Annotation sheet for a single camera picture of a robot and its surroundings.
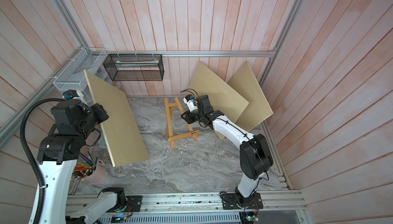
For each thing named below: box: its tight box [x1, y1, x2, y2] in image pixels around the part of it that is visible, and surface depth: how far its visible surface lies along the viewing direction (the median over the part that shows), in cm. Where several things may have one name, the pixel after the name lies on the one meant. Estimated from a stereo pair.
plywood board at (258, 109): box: [228, 60, 274, 132], surface depth 81 cm
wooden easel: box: [164, 96, 201, 149], surface depth 81 cm
